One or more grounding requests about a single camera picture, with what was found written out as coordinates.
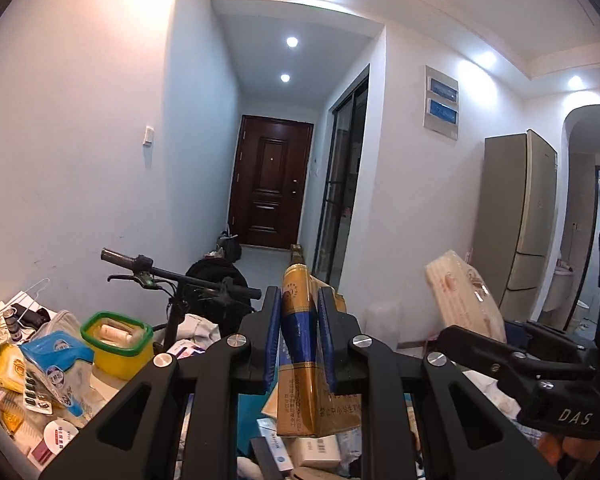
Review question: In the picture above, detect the brown entrance door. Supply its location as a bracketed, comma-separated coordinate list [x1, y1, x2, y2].
[230, 115, 314, 250]

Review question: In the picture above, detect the white jar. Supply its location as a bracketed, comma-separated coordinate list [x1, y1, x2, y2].
[42, 419, 79, 453]

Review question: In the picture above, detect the black bag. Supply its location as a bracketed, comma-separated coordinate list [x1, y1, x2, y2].
[217, 232, 243, 262]

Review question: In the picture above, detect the tall translucent plastic bag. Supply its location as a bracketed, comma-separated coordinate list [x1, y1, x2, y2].
[365, 302, 406, 346]

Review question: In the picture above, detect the white wire hanger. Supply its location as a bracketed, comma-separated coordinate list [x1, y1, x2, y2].
[12, 278, 48, 321]

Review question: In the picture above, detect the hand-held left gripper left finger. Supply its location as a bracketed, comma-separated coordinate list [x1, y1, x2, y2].
[39, 285, 282, 480]

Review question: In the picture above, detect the grey pouch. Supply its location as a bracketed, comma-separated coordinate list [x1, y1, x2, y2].
[32, 310, 86, 346]

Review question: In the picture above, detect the blue white wet wipes pack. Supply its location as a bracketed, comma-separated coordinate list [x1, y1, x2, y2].
[167, 338, 211, 361]

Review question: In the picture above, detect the small dark bottle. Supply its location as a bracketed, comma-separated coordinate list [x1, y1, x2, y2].
[5, 307, 23, 343]

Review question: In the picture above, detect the white garment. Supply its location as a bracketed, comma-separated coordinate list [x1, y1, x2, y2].
[177, 313, 221, 346]

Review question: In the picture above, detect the wall electrical panel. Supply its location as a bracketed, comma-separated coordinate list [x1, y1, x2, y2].
[424, 65, 460, 140]

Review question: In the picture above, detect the white sugar bag blue top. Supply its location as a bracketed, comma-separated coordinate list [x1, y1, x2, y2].
[20, 332, 96, 416]

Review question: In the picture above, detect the beige refrigerator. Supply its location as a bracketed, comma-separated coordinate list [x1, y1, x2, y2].
[472, 130, 558, 321]

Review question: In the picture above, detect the white crumpled cloth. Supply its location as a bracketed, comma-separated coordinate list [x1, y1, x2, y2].
[457, 367, 523, 423]

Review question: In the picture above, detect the small white blue box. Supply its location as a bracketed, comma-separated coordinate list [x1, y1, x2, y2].
[256, 417, 295, 472]

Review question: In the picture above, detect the green pill blister pack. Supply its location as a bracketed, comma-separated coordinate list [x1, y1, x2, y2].
[22, 377, 53, 413]

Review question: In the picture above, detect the gold blue cigarette pack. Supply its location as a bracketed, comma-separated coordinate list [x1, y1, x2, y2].
[276, 262, 363, 436]

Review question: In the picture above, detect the yellow container green rim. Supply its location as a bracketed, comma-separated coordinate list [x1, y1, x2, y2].
[80, 311, 154, 381]

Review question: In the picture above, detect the cream tissue pack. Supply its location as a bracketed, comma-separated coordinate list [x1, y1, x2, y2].
[424, 250, 507, 346]

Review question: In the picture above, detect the black backpack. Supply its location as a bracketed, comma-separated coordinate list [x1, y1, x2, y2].
[186, 258, 253, 321]

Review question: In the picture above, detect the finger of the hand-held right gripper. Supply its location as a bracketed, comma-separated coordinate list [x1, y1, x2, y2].
[505, 321, 588, 361]
[437, 326, 596, 401]

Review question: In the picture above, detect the black framed sliding door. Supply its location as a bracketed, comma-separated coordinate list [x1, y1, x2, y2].
[312, 64, 370, 291]

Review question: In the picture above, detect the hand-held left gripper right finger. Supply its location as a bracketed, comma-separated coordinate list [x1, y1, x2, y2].
[317, 285, 563, 480]

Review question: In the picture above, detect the white toilet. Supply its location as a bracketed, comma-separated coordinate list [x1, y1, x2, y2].
[545, 260, 588, 326]

